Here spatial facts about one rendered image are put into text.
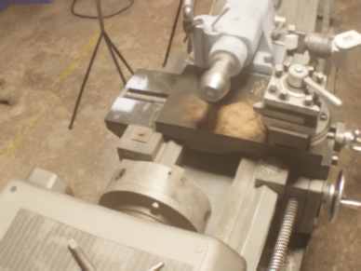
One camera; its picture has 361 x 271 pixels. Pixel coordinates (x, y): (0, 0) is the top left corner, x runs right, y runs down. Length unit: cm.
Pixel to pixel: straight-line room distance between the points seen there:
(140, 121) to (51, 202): 82
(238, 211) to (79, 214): 68
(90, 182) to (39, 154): 45
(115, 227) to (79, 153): 203
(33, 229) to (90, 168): 190
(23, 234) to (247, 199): 80
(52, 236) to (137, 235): 15
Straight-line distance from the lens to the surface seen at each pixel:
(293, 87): 128
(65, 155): 279
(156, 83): 173
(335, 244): 233
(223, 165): 163
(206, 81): 133
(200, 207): 100
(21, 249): 78
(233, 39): 146
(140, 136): 153
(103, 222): 77
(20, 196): 86
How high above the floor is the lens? 196
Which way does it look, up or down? 46 degrees down
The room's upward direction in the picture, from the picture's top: 6 degrees counter-clockwise
